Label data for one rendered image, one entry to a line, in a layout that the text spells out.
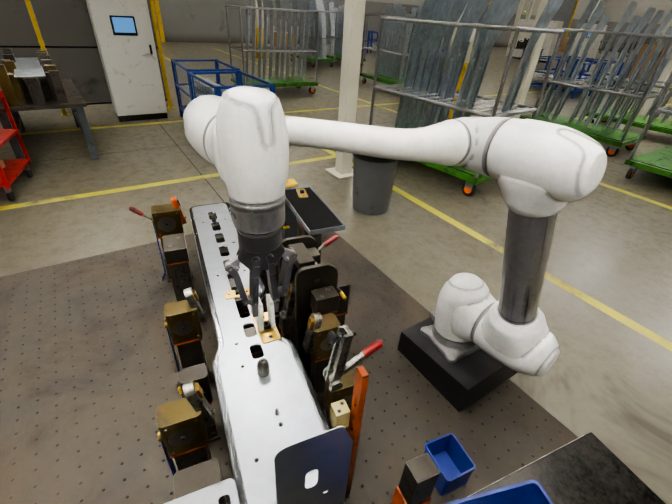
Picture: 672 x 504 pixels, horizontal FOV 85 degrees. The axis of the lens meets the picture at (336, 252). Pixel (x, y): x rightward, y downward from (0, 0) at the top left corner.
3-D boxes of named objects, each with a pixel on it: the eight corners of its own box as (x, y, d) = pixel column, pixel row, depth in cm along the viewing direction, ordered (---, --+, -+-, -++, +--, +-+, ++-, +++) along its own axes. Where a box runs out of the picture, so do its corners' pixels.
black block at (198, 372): (185, 436, 112) (166, 372, 96) (218, 424, 116) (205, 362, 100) (186, 452, 108) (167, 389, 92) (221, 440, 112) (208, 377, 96)
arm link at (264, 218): (222, 185, 61) (226, 217, 64) (234, 209, 54) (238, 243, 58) (276, 179, 65) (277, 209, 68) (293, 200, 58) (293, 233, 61)
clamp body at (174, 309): (174, 381, 128) (153, 305, 109) (210, 371, 132) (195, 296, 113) (176, 397, 123) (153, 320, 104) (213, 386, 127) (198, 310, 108)
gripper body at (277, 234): (276, 210, 67) (278, 253, 72) (229, 217, 64) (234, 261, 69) (290, 230, 61) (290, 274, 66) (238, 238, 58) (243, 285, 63)
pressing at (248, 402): (182, 208, 172) (181, 205, 171) (231, 202, 180) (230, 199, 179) (244, 532, 68) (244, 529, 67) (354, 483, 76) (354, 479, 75)
